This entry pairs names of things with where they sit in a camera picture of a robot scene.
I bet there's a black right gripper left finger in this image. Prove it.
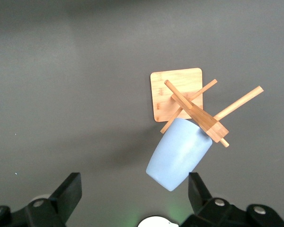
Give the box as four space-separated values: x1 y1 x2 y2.
0 172 82 227

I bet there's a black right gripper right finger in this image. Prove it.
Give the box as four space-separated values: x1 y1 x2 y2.
181 172 284 227

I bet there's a light blue cup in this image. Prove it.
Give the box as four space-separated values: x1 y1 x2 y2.
145 117 213 192

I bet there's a wooden mug tree stand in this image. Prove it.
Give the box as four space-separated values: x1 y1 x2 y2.
150 68 265 148

